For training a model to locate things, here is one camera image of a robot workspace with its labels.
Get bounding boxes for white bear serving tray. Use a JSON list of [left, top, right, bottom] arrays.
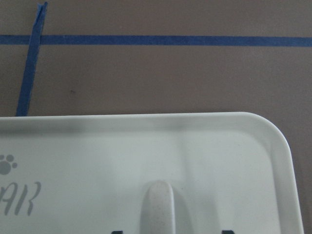
[[0, 112, 304, 234]]

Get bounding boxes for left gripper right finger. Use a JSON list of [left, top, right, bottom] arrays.
[[221, 230, 235, 234]]

